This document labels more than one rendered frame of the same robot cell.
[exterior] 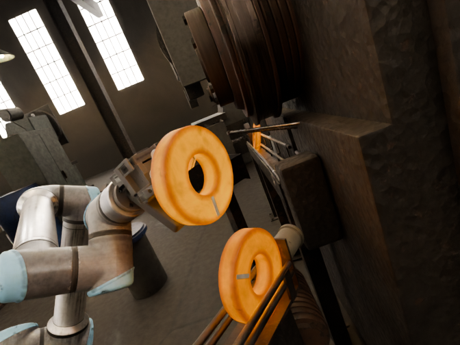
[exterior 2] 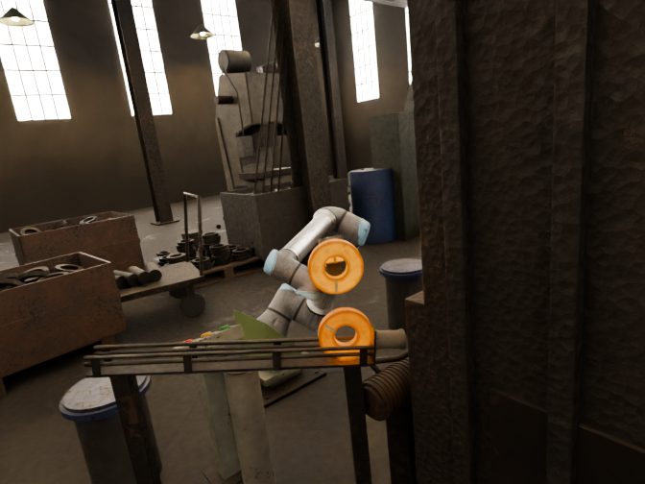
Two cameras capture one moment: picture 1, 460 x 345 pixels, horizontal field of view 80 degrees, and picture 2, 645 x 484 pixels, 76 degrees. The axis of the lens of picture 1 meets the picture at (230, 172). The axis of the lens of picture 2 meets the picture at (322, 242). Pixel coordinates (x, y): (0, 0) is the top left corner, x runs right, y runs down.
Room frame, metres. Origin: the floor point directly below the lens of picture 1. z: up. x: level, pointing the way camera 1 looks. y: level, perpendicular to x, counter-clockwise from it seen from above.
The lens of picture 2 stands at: (-0.33, -0.78, 1.25)
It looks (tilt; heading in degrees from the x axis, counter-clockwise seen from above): 13 degrees down; 49
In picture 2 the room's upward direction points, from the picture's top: 6 degrees counter-clockwise
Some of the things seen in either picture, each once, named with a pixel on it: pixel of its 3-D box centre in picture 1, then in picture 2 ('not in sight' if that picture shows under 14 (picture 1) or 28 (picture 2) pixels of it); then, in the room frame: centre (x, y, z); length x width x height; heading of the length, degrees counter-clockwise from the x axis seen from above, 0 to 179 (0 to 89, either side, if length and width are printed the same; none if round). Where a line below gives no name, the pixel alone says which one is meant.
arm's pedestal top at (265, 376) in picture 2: not in sight; (274, 361); (0.79, 1.03, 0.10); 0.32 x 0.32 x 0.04; 86
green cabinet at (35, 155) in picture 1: (51, 185); (406, 175); (3.94, 2.39, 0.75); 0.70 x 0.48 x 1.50; 177
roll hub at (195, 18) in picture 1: (209, 60); not in sight; (0.89, -0.07, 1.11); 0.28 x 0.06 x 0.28; 177
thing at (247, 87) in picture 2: not in sight; (259, 139); (3.60, 5.02, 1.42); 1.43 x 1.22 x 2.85; 92
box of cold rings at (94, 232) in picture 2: not in sight; (80, 254); (0.54, 4.20, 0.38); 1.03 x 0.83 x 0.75; 0
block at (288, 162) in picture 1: (310, 200); not in sight; (0.65, -0.17, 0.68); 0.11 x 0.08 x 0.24; 87
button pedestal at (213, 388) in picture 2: not in sight; (219, 403); (0.25, 0.61, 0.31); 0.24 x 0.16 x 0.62; 177
